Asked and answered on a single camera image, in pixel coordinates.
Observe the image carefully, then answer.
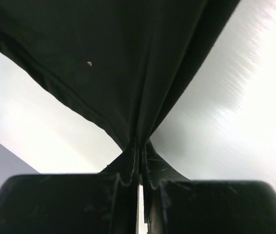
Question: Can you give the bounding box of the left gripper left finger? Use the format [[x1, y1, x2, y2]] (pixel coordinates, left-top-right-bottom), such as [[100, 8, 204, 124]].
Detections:
[[0, 139, 138, 234]]

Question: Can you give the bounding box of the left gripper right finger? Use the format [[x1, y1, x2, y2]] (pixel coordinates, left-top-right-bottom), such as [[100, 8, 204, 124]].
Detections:
[[141, 142, 276, 234]]

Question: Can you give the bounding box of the black t-shirt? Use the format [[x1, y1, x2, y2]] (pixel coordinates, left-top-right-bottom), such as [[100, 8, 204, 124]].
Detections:
[[0, 0, 238, 148]]

